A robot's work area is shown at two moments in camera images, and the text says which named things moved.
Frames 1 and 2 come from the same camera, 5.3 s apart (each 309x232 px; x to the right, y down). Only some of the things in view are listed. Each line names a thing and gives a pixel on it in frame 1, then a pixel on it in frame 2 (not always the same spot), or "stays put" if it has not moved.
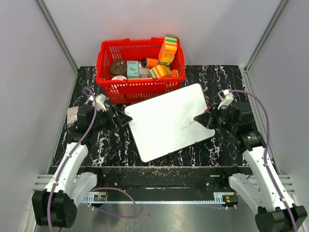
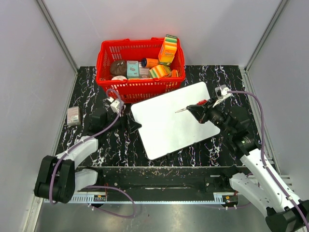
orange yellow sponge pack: x=168 y=49 stays put
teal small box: x=132 y=69 stays put
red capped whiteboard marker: x=206 y=110 → x=202 y=102
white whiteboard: x=165 y=123 stays put
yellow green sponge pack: x=159 y=71 stays put
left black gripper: x=121 y=118 → x=127 y=124
